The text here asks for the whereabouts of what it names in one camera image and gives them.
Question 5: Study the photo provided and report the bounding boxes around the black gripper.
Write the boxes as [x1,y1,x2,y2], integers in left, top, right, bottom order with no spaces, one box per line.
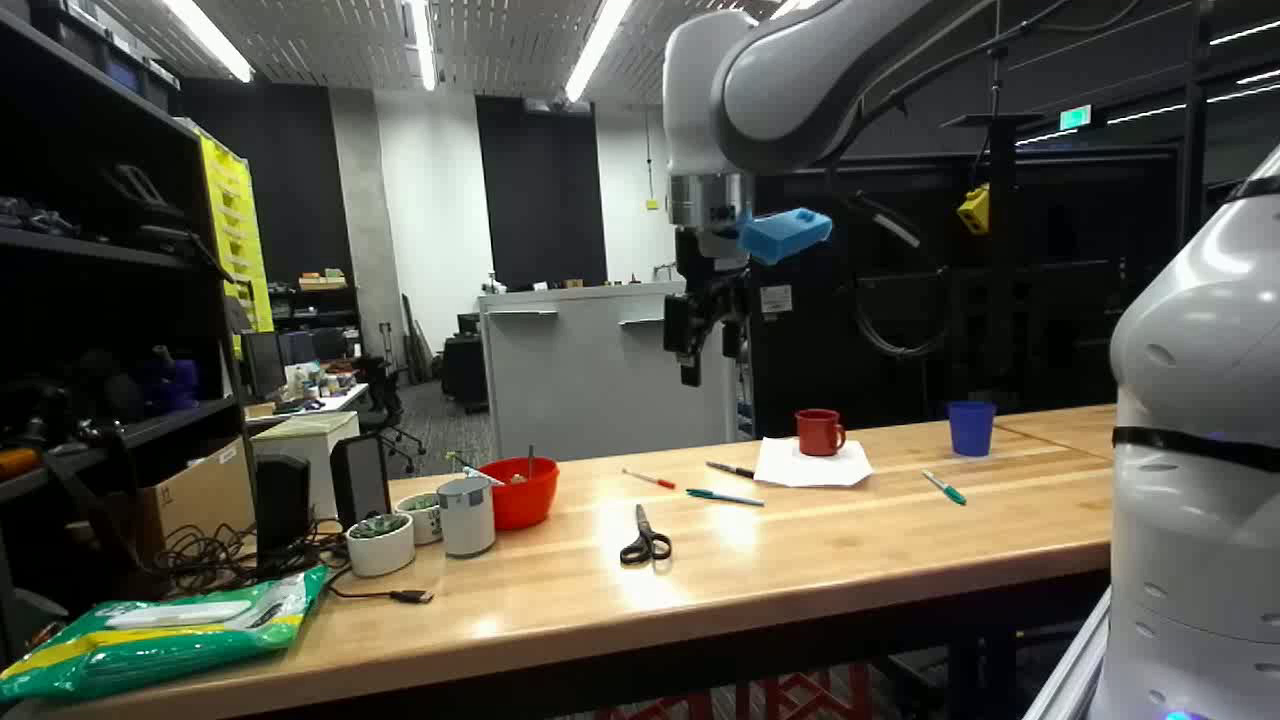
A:
[661,224,752,391]

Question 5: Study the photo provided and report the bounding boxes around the long green marker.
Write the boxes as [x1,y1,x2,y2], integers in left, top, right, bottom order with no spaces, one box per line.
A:
[685,484,767,512]

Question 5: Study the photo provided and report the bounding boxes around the orange plastic bowl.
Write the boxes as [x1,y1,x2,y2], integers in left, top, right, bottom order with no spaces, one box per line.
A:
[477,451,564,535]

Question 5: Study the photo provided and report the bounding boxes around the short green marker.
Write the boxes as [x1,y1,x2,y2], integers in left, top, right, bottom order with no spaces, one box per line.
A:
[918,469,973,509]

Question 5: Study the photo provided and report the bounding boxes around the red mug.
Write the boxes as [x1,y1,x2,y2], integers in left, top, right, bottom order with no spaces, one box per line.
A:
[792,405,853,458]

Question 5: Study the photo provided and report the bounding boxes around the clear pen red cap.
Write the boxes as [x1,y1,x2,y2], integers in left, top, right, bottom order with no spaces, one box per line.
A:
[619,465,680,494]

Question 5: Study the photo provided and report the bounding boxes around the white paper sheet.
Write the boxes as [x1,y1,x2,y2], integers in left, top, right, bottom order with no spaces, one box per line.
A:
[752,431,876,493]

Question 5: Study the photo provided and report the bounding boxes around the black scissors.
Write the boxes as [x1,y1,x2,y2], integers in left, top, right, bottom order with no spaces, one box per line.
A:
[615,499,674,570]

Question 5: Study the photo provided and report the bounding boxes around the blue cup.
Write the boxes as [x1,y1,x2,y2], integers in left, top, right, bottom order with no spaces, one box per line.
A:
[944,394,999,458]

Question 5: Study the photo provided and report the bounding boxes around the grey cylindrical can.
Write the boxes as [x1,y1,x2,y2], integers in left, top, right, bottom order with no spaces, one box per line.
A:
[437,473,498,560]

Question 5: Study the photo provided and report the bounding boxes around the yellow hanging object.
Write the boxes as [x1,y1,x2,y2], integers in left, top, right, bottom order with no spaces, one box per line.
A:
[957,180,995,240]

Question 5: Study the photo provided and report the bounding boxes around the black stand pole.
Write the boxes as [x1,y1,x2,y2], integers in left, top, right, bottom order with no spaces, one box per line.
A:
[944,24,1044,405]

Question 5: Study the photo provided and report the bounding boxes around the black office chair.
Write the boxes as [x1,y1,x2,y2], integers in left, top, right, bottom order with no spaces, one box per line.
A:
[350,356,432,475]

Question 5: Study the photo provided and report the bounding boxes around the small white succulent pot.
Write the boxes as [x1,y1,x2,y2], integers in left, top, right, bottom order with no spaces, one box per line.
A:
[395,493,446,550]

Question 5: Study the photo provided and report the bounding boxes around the black speaker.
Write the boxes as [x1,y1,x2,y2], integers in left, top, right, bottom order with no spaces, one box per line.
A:
[326,431,395,532]
[252,454,315,575]

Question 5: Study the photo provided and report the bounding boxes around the large white succulent pot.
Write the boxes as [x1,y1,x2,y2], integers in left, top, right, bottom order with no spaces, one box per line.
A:
[340,512,421,584]

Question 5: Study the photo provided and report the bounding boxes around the white box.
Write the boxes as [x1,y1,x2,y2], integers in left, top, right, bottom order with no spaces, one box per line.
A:
[249,410,363,523]

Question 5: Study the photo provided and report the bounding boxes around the yellow banner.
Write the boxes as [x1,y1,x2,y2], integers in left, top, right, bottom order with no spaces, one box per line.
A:
[194,128,281,337]

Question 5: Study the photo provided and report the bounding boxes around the brown cardboard box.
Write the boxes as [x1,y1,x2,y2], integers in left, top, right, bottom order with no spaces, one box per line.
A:
[131,436,254,554]

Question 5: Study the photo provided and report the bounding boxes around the purple object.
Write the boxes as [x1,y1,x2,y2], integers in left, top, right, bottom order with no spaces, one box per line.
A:
[144,349,204,415]

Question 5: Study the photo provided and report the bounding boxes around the green wipes package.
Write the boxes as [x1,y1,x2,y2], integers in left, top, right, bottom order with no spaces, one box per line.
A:
[0,562,335,712]

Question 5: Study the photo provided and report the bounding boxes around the black storage shelf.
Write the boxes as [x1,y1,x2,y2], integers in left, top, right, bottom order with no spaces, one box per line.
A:
[0,0,252,656]

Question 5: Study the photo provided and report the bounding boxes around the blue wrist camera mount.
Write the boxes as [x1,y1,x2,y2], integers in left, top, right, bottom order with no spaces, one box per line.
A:
[738,204,837,267]

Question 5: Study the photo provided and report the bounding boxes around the black cabinet enclosure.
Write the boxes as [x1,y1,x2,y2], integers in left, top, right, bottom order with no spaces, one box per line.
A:
[736,144,1183,436]

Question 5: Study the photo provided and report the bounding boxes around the tangled black cables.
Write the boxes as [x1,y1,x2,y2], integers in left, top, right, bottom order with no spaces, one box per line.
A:
[162,521,275,600]

